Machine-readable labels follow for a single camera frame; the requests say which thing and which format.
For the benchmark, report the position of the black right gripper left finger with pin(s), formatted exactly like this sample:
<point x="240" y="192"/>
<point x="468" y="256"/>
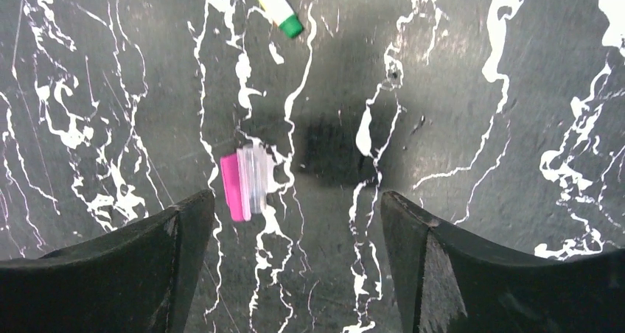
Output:
<point x="139" y="278"/>

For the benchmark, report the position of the white pen green tip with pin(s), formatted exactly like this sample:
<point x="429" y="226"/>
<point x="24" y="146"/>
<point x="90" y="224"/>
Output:
<point x="283" y="16"/>

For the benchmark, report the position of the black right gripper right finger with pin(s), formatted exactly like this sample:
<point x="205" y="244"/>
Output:
<point x="447" y="279"/>

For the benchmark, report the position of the magenta pen cap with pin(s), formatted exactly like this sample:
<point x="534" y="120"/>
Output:
<point x="245" y="181"/>

